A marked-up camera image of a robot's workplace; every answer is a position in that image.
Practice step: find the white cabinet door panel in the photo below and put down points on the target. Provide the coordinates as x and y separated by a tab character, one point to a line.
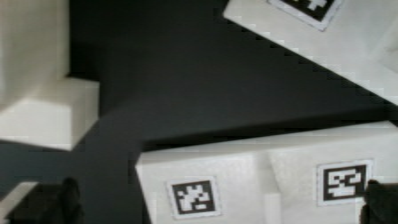
284	179
336	31

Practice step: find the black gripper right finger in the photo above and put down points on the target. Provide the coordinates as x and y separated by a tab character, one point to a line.
378	212

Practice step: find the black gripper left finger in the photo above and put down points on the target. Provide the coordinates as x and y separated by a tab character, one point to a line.
42	204

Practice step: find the white U-shaped fence frame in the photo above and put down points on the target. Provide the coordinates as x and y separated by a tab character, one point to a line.
48	101

